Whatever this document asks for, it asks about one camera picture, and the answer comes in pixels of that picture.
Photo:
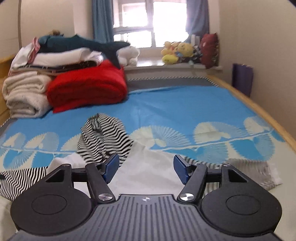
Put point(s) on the yellow plush toy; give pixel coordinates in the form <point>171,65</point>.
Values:
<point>174,52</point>

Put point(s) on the window with frame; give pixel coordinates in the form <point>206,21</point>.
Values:
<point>151,23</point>

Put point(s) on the dark red cushion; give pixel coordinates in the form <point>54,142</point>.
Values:
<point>209,47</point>

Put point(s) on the wooden bed frame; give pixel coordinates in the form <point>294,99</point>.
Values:
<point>258,109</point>

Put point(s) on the white plush toy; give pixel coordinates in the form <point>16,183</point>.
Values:
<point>128,56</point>

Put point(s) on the blue curtain left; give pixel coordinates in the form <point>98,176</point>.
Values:
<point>102,20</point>

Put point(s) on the blue patterned bed sheet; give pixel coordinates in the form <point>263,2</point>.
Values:
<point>202,121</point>

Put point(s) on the beige folded towel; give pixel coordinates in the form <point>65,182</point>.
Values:
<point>25,94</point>

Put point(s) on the grey striped white garment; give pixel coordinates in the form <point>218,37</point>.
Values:
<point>151,172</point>

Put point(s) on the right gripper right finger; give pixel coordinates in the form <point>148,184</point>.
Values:
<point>227,199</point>

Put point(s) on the black white striped sweater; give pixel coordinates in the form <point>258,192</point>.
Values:
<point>101,136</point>

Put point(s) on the blue curtain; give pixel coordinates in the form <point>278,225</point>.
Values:
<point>197,17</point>
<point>102,20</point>

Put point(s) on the blue curtain right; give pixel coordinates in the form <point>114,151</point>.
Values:
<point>197,17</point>

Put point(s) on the purple bag by wall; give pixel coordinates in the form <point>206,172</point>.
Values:
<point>242,78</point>

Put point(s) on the dark teal shark plush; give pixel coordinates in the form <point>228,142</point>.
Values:
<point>58,44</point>

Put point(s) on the white folded bedding stack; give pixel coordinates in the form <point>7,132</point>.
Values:
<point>28,59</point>

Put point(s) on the red folded blanket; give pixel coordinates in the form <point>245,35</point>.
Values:
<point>103,84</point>

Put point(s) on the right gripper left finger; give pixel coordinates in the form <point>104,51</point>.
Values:
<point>65,198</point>

